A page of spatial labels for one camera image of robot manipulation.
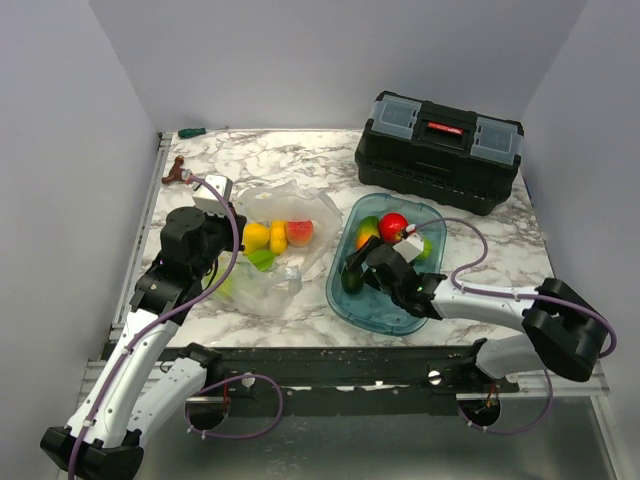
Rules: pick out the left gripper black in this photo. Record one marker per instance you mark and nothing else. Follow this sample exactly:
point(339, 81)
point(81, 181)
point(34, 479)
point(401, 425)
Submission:
point(227, 223)

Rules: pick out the translucent printed plastic bag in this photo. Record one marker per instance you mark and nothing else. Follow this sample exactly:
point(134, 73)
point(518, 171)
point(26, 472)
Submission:
point(266, 284)

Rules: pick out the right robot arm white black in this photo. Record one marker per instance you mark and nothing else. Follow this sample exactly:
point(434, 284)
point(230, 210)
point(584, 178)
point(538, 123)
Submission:
point(553, 327)

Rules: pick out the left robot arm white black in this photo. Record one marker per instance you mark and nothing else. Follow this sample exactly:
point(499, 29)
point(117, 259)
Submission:
point(107, 435)

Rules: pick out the green fake fruit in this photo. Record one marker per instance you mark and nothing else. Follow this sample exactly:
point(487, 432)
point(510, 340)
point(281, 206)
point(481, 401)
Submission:
point(426, 250)

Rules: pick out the black mounting base rail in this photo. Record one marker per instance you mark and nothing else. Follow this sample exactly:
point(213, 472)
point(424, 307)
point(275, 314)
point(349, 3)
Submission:
point(349, 381)

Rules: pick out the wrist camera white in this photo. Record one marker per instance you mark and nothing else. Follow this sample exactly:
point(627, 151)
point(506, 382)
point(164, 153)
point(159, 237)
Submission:
point(411, 244)
point(210, 203)

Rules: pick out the brown water tap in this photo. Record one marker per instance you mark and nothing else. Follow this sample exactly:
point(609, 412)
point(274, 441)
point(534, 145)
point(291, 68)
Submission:
point(178, 173)

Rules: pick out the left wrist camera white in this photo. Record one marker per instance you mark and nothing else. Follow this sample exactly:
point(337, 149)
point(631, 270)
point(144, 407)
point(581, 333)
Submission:
point(210, 203)

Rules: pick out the fake peach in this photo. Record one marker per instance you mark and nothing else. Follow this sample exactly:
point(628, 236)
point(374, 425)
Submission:
point(299, 233)

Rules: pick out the yellow fake fruit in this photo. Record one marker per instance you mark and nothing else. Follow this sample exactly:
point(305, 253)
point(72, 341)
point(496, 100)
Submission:
point(255, 237)

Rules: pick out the red fake fruit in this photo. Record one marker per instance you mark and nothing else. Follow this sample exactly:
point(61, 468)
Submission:
point(391, 227)

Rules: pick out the light green fake pear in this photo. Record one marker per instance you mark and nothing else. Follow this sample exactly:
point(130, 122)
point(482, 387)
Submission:
point(226, 289)

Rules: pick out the dark green fake avocado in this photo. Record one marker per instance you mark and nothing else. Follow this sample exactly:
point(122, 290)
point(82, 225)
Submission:
point(351, 282)

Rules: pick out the teal transparent plastic tray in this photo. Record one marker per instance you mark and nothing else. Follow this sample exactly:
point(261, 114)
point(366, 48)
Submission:
point(371, 309)

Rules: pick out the green handled screwdriver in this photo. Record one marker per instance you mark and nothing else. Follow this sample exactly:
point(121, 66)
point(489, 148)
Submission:
point(188, 133)

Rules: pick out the orange green fake mango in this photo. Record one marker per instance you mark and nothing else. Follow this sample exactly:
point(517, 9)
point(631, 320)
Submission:
point(367, 228)

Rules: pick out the aluminium frame rail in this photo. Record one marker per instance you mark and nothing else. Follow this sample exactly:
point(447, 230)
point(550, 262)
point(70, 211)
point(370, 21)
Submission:
point(535, 384)

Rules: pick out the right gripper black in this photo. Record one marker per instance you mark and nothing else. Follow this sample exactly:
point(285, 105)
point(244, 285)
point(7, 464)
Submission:
point(355, 259)

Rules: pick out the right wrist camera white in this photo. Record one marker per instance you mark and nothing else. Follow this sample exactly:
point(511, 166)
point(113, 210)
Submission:
point(411, 244)

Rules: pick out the black toolbox red handle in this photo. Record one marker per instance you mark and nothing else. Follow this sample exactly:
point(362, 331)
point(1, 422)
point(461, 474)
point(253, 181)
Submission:
point(454, 157)

